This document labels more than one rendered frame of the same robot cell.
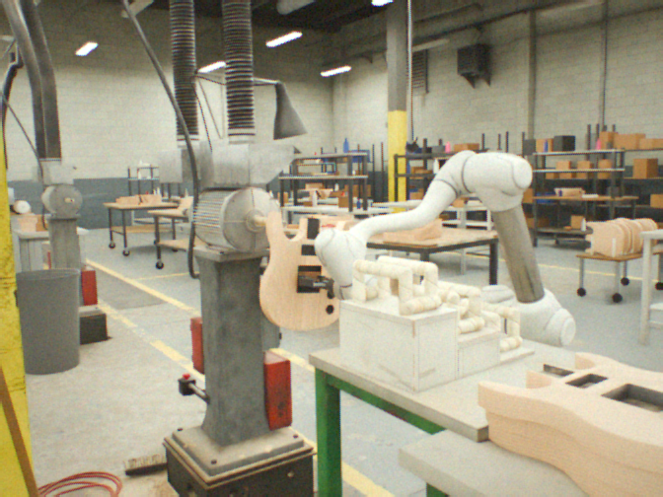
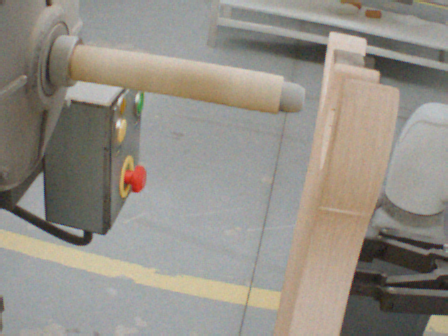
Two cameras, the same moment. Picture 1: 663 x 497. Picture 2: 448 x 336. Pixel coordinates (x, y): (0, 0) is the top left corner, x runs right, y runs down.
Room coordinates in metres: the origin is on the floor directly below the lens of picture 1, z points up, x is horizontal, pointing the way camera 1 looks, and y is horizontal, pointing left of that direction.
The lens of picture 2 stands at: (1.85, 0.59, 1.47)
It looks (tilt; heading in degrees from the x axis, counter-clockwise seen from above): 27 degrees down; 311
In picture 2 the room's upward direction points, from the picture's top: 7 degrees clockwise
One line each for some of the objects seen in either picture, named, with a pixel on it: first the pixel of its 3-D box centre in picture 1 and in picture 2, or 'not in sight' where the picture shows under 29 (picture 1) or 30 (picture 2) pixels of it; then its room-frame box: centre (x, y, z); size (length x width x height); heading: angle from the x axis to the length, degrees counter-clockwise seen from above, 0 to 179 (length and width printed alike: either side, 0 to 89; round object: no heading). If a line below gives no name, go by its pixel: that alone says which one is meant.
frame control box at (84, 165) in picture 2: not in sight; (44, 159); (2.54, 0.15, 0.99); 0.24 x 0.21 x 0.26; 34
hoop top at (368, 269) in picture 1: (381, 269); not in sight; (1.41, -0.12, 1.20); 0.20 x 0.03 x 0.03; 37
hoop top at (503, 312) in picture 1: (488, 309); not in sight; (1.66, -0.44, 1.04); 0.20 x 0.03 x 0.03; 37
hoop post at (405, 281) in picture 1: (405, 294); not in sight; (1.35, -0.17, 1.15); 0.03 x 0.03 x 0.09
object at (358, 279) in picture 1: (358, 284); not in sight; (1.48, -0.07, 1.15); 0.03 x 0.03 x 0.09
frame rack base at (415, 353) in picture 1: (396, 339); not in sight; (1.44, -0.16, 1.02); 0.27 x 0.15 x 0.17; 38
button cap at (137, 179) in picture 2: not in sight; (131, 177); (2.45, 0.06, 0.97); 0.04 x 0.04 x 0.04; 34
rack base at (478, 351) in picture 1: (439, 342); not in sight; (1.53, -0.28, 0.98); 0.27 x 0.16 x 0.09; 38
